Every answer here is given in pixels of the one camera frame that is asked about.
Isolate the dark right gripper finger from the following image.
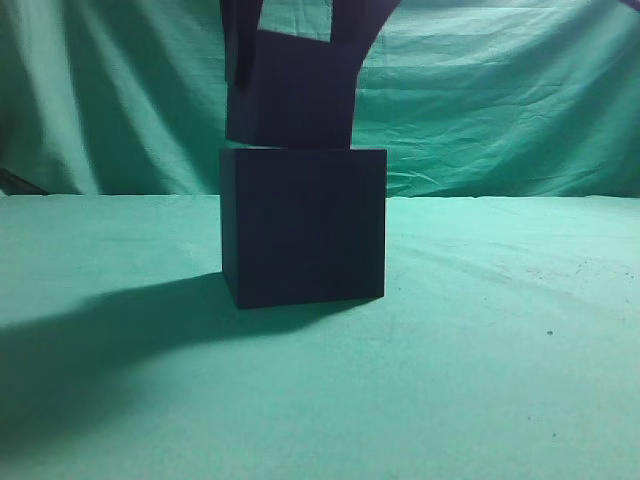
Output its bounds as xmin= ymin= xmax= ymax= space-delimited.
xmin=330 ymin=0 xmax=402 ymax=146

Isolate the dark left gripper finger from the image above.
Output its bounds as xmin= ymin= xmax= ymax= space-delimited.
xmin=220 ymin=0 xmax=263 ymax=91

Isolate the dark cube block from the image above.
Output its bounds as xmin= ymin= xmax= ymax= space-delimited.
xmin=226 ymin=30 xmax=362 ymax=149

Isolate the dark cube groove box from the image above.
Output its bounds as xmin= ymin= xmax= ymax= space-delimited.
xmin=219 ymin=148 xmax=387 ymax=309

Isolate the green backdrop cloth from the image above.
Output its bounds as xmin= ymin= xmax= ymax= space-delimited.
xmin=1 ymin=1 xmax=639 ymax=197

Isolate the green table cloth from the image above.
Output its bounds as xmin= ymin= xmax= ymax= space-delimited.
xmin=1 ymin=196 xmax=639 ymax=479

